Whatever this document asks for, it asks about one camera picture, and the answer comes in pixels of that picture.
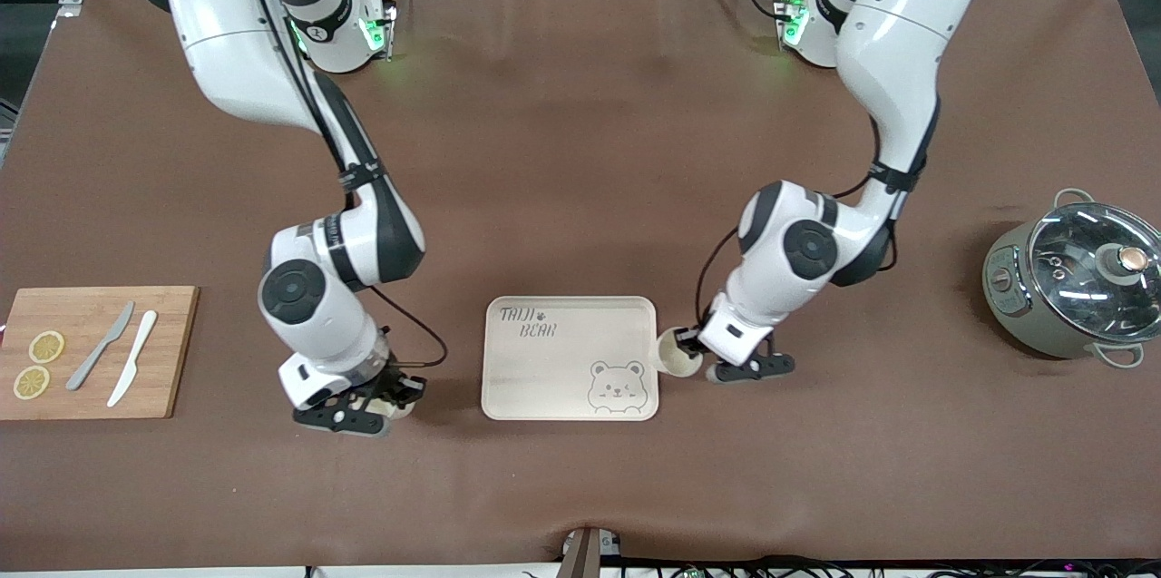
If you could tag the white IKEA cup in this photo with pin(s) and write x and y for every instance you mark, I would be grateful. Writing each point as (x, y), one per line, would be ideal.
(395, 410)
(673, 356)

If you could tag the white bear print tray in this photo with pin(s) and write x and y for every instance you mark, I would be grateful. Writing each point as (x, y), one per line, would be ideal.
(570, 358)

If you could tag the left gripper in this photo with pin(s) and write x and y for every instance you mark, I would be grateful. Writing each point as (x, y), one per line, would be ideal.
(688, 341)

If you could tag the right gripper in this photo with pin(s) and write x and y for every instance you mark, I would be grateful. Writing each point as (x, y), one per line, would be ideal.
(396, 385)

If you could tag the grey plastic knife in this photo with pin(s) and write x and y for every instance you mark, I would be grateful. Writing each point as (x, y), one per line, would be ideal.
(95, 351)

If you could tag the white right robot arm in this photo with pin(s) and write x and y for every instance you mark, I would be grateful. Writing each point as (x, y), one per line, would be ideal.
(245, 43)

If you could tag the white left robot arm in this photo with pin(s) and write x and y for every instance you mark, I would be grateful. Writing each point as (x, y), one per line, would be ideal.
(893, 43)

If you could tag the grey table edge clamp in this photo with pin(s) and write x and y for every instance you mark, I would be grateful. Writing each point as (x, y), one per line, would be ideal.
(588, 551)

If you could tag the bamboo cutting board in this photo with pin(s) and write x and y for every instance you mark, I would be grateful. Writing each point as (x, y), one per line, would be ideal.
(172, 351)

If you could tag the lemon slice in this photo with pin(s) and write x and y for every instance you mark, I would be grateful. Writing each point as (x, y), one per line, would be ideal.
(31, 382)
(46, 347)

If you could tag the glass pot lid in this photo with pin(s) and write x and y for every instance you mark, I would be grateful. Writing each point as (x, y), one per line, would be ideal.
(1079, 279)

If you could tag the grey pot with glass lid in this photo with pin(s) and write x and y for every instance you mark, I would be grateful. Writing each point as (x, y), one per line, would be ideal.
(1020, 306)

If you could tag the white plastic knife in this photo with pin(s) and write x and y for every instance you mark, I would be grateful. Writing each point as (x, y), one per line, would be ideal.
(134, 356)

